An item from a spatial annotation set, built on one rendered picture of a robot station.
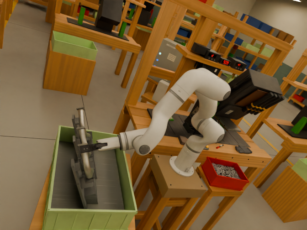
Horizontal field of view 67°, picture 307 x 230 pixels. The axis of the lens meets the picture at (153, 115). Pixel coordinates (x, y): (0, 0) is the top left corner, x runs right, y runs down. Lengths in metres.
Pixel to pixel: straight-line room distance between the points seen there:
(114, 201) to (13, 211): 1.13
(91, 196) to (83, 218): 0.12
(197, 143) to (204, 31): 1.10
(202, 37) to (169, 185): 1.35
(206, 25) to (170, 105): 1.30
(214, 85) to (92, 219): 0.85
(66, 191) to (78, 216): 0.21
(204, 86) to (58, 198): 0.91
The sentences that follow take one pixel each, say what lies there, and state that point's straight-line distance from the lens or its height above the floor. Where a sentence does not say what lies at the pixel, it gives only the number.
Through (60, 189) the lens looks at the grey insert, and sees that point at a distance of 1.37.
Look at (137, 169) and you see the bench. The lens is 1.98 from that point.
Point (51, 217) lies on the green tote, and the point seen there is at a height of 0.91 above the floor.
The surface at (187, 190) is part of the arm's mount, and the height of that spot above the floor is 0.93.
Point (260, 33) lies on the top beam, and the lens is 2.58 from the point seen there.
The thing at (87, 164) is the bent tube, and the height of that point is 1.16.
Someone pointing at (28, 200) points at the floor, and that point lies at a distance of 2.38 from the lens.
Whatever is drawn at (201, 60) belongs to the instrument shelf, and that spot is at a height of 1.52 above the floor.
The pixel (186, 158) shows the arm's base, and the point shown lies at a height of 1.05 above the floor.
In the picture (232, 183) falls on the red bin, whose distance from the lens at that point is 2.01.
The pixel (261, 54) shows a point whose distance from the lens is 8.28.
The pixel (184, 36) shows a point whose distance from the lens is 10.02.
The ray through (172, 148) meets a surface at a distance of 1.92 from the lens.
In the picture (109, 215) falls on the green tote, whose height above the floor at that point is 0.93.
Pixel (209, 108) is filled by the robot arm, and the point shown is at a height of 1.47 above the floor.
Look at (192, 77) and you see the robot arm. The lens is 1.04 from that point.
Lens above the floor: 1.90
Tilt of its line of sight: 27 degrees down
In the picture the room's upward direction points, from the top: 25 degrees clockwise
